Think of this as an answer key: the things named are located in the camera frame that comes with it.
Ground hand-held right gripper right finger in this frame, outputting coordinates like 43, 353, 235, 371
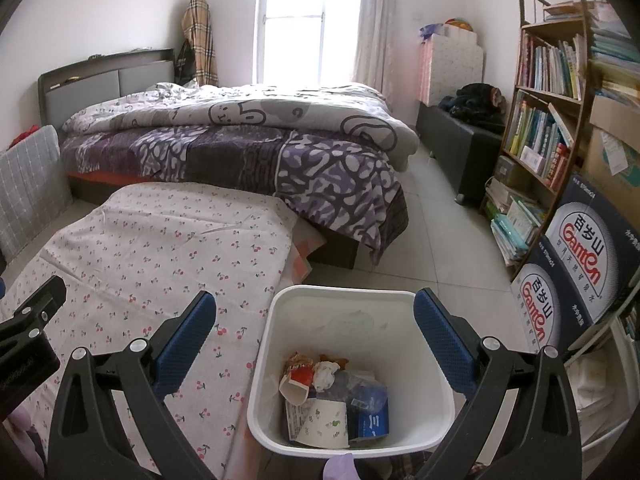
413, 287, 583, 480

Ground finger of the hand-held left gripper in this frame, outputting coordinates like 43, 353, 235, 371
0, 276, 67, 347

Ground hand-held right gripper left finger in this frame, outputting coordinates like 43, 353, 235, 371
45, 290, 217, 480

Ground white plastic bin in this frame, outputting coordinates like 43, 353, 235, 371
246, 285, 456, 456

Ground crushed clear plastic bottle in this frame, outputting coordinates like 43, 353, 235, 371
335, 372, 388, 411

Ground dark blue small box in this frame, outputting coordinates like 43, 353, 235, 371
347, 402, 390, 441

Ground white tissue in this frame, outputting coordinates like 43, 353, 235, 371
314, 361, 341, 392

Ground paper cup with green print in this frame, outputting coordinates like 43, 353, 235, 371
292, 399, 350, 448

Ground person's left forearm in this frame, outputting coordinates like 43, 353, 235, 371
2, 405, 36, 441

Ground cherry print cloth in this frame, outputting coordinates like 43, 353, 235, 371
0, 182, 326, 480

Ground grey checked cushion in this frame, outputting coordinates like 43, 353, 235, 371
0, 125, 73, 261

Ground stack of lying books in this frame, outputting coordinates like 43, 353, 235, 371
482, 175, 548, 267

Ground dark plaid pants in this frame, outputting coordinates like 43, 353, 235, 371
390, 452, 431, 480

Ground orange bed sheet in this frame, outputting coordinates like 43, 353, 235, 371
67, 170, 151, 186

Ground purple cloth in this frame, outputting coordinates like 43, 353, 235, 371
324, 452, 360, 480

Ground red cloth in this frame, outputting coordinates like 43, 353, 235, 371
10, 127, 38, 150

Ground grey small box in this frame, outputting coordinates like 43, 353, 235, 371
495, 156, 521, 186

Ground black bench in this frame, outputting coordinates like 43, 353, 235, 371
416, 102, 503, 206

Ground purple patterned bed cover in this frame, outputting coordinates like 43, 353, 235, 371
60, 125, 410, 267

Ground row of colourful books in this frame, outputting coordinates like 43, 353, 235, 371
507, 100, 576, 188

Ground pile of dark clothes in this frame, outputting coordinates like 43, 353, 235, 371
439, 82, 506, 135

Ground brown cardboard box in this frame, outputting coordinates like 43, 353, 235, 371
582, 95, 640, 196

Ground cartoon print quilt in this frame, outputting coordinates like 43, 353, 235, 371
60, 81, 420, 171

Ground wooden bookshelf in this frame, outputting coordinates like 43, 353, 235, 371
480, 0, 601, 283

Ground white folding panel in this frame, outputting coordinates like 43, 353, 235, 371
417, 27, 485, 107

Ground black bag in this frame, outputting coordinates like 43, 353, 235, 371
173, 39, 197, 83

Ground row of upright books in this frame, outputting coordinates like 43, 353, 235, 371
516, 30, 587, 101

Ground beige plaid cloth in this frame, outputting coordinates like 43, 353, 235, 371
181, 0, 219, 87

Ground light curtain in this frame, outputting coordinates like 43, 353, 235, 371
357, 0, 401, 111

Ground stack of teal booklets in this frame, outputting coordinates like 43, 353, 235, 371
590, 5, 640, 101

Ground window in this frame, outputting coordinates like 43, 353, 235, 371
255, 0, 366, 86

